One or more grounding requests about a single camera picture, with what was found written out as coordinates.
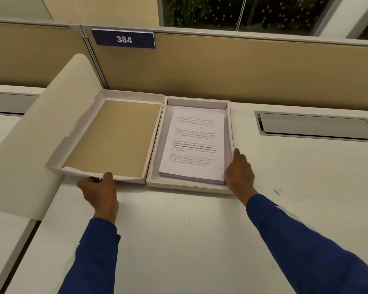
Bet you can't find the person's left hand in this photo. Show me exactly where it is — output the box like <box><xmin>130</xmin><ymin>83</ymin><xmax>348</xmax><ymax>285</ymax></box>
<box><xmin>77</xmin><ymin>172</ymin><xmax>119</xmax><ymax>216</ymax></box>

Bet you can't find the person's right hand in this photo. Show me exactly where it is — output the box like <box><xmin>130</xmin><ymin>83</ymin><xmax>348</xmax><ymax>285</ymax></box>
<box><xmin>224</xmin><ymin>148</ymin><xmax>258</xmax><ymax>201</ymax></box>

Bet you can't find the white cardboard document box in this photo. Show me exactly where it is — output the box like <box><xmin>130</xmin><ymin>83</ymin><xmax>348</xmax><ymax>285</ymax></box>
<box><xmin>0</xmin><ymin>53</ymin><xmax>235</xmax><ymax>221</ymax></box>

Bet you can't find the person's left forearm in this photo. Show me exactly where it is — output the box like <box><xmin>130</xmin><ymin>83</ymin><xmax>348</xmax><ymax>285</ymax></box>
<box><xmin>58</xmin><ymin>211</ymin><xmax>122</xmax><ymax>294</ymax></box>

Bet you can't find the person's right forearm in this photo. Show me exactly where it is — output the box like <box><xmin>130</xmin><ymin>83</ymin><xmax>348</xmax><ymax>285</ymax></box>
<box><xmin>238</xmin><ymin>189</ymin><xmax>368</xmax><ymax>294</ymax></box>

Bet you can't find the stack of printed paper sheets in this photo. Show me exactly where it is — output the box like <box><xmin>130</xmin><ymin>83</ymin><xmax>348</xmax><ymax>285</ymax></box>
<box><xmin>158</xmin><ymin>107</ymin><xmax>228</xmax><ymax>185</ymax></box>

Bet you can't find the wide beige desk partition panel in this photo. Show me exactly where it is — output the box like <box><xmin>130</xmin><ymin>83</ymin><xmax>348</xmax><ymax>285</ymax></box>
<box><xmin>81</xmin><ymin>25</ymin><xmax>368</xmax><ymax>112</ymax></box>

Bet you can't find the blue number sign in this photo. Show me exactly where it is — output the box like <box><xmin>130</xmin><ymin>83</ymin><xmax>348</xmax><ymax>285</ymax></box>
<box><xmin>91</xmin><ymin>28</ymin><xmax>156</xmax><ymax>49</ymax></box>

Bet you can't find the glass window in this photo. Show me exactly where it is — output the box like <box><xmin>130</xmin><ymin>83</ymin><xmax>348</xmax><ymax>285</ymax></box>
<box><xmin>157</xmin><ymin>0</ymin><xmax>345</xmax><ymax>37</ymax></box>

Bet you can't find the narrow beige desk partition panel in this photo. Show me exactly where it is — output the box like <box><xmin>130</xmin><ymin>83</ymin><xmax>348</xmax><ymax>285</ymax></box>
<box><xmin>0</xmin><ymin>19</ymin><xmax>104</xmax><ymax>89</ymax></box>

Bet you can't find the green plant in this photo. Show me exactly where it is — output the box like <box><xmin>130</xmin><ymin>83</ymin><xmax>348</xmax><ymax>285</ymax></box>
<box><xmin>165</xmin><ymin>0</ymin><xmax>213</xmax><ymax>27</ymax></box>

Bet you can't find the grey metal desk cable hatch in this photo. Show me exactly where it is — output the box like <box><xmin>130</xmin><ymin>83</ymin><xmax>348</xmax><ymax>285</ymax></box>
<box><xmin>0</xmin><ymin>91</ymin><xmax>40</xmax><ymax>117</ymax></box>
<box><xmin>254</xmin><ymin>110</ymin><xmax>368</xmax><ymax>143</ymax></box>

